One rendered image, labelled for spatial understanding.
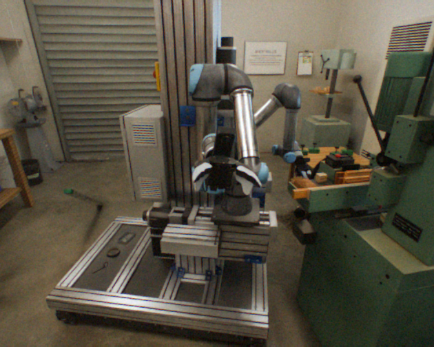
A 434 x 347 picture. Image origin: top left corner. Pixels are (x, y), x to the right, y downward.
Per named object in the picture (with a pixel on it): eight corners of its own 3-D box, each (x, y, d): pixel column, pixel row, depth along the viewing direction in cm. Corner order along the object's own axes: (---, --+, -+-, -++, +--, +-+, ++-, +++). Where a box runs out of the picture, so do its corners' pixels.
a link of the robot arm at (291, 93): (308, 85, 149) (298, 164, 169) (300, 83, 159) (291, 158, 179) (288, 86, 148) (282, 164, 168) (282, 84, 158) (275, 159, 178)
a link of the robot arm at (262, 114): (228, 142, 168) (291, 79, 157) (224, 135, 181) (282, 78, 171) (240, 153, 172) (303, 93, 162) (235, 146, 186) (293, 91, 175)
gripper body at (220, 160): (234, 194, 67) (227, 175, 78) (240, 163, 63) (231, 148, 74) (204, 192, 65) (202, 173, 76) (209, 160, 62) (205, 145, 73)
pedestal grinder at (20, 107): (65, 162, 401) (45, 85, 354) (52, 174, 358) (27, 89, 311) (40, 163, 397) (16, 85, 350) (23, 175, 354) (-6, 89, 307)
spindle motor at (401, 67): (393, 124, 123) (414, 52, 111) (428, 133, 108) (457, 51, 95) (362, 125, 120) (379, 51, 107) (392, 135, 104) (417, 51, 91)
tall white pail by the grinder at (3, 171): (26, 190, 316) (14, 154, 297) (11, 203, 288) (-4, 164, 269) (0, 191, 313) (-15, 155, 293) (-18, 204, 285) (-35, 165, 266)
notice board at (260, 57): (284, 74, 390) (287, 40, 371) (284, 74, 389) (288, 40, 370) (242, 75, 383) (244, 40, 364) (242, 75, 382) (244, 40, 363)
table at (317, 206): (372, 174, 156) (375, 165, 153) (418, 199, 128) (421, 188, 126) (279, 184, 144) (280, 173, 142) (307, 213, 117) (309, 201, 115)
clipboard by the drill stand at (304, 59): (310, 74, 395) (313, 50, 381) (311, 74, 390) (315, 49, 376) (295, 74, 392) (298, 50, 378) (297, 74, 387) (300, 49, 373)
